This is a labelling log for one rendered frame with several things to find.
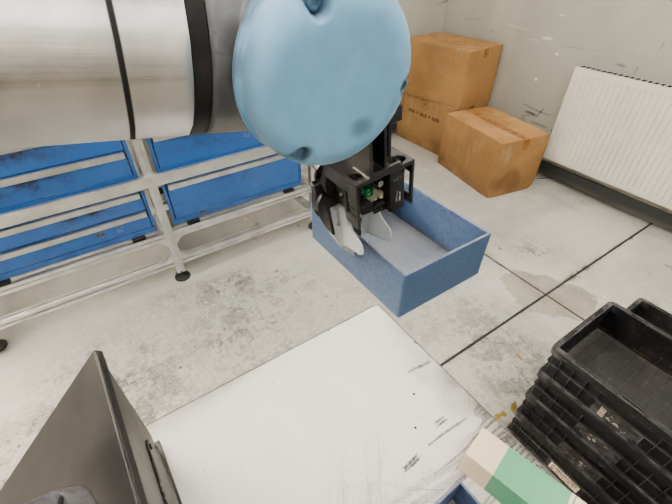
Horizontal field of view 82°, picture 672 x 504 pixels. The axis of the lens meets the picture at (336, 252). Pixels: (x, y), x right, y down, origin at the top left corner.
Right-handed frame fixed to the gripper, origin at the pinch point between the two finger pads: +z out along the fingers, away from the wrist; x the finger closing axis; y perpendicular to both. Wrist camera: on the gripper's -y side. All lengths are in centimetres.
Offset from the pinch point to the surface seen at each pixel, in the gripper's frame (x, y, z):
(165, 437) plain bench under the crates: -36, -13, 38
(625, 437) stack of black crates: 51, 33, 69
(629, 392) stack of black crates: 64, 28, 71
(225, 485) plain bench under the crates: -29.9, 0.7, 38.5
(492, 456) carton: 9.4, 22.8, 36.9
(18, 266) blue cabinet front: -78, -139, 67
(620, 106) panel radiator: 238, -73, 77
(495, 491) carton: 7.1, 26.3, 40.5
